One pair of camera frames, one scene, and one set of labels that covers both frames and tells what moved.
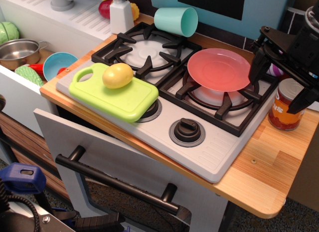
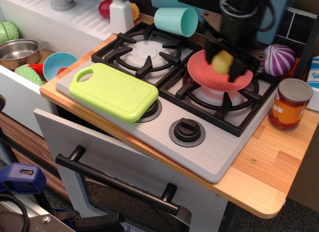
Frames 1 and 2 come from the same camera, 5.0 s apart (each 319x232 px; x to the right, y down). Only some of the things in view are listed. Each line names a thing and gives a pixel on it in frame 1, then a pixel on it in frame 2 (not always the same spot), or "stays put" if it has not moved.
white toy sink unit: x=72 y=24 stays put
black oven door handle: x=73 y=162 stays put
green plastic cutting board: x=130 y=103 stays put
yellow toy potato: x=117 y=75 -> x=222 y=62
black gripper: x=300 y=52 -> x=236 y=29
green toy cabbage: x=8 y=31 stays put
